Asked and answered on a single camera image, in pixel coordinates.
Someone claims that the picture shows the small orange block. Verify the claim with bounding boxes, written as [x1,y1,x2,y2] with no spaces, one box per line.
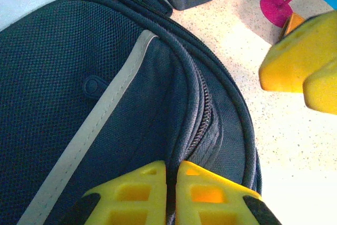
[279,13,308,40]

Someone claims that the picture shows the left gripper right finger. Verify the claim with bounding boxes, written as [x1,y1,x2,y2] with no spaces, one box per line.
[175,160,284,225]

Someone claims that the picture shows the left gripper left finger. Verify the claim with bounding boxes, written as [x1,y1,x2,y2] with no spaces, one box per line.
[63,160,169,225]

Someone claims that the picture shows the pink goblet cup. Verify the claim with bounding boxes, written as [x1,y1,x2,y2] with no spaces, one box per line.
[259,0,337,28]

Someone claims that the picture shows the navy blue backpack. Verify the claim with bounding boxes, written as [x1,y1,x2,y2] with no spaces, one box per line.
[0,0,264,225]

